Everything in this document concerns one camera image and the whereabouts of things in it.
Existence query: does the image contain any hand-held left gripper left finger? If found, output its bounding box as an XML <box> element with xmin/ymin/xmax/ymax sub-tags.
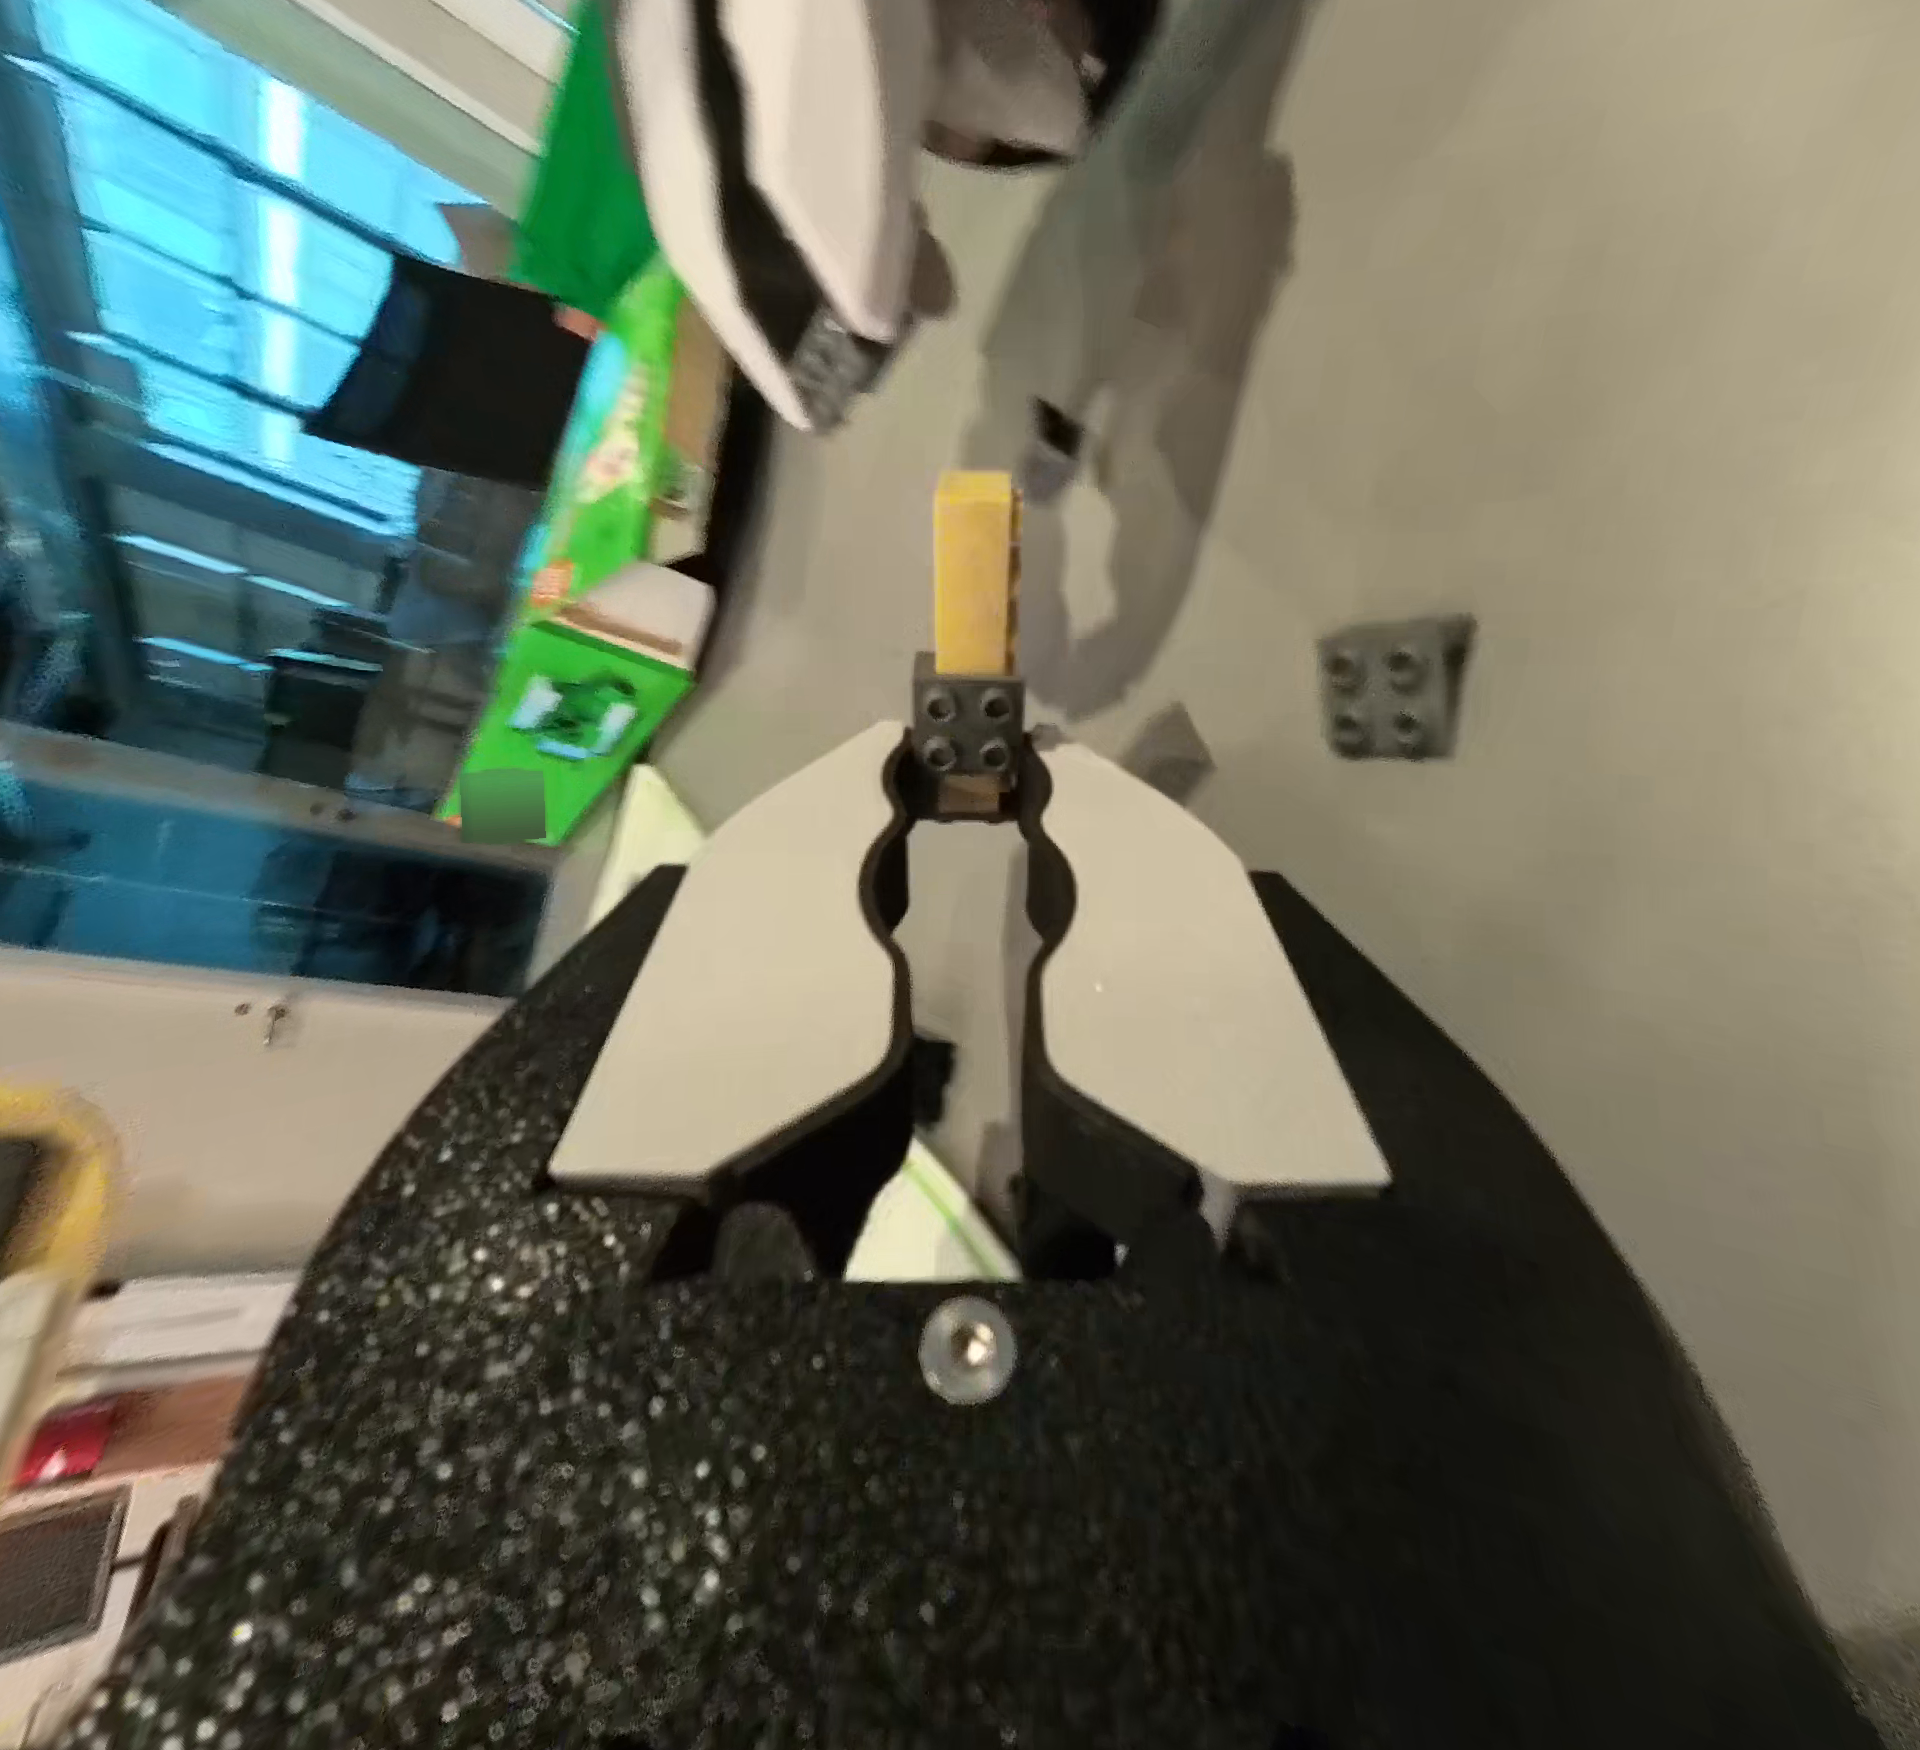
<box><xmin>544</xmin><ymin>717</ymin><xmax>919</xmax><ymax>1197</ymax></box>

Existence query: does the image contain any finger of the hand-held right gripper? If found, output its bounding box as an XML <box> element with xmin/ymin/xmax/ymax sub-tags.
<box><xmin>672</xmin><ymin>0</ymin><xmax>944</xmax><ymax>345</ymax></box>
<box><xmin>612</xmin><ymin>0</ymin><xmax>824</xmax><ymax>432</ymax></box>

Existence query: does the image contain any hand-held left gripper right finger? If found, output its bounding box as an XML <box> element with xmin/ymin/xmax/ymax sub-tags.
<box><xmin>1025</xmin><ymin>730</ymin><xmax>1398</xmax><ymax>1249</ymax></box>

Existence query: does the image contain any yellow brick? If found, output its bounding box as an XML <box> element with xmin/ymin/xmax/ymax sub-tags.
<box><xmin>930</xmin><ymin>470</ymin><xmax>1029</xmax><ymax>824</ymax></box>

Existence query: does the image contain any grey desk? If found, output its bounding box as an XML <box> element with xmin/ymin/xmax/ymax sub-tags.
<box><xmin>660</xmin><ymin>0</ymin><xmax>1920</xmax><ymax>1631</ymax></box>

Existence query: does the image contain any green plastic crate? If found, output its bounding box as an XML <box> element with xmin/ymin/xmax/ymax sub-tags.
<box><xmin>511</xmin><ymin>0</ymin><xmax>677</xmax><ymax>312</ymax></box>

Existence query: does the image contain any green cardboard toy box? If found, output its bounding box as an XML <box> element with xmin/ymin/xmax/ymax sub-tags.
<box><xmin>436</xmin><ymin>257</ymin><xmax>736</xmax><ymax>853</ymax></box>

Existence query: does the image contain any black mesh office chair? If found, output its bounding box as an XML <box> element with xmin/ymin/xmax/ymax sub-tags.
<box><xmin>301</xmin><ymin>249</ymin><xmax>596</xmax><ymax>492</ymax></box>

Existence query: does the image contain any white cabinet door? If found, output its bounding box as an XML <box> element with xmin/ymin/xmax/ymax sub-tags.
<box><xmin>0</xmin><ymin>948</ymin><xmax>512</xmax><ymax>1278</ymax></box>

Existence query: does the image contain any dark panel yellow frame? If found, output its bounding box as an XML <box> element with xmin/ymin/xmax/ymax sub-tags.
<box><xmin>0</xmin><ymin>1082</ymin><xmax>122</xmax><ymax>1333</ymax></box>

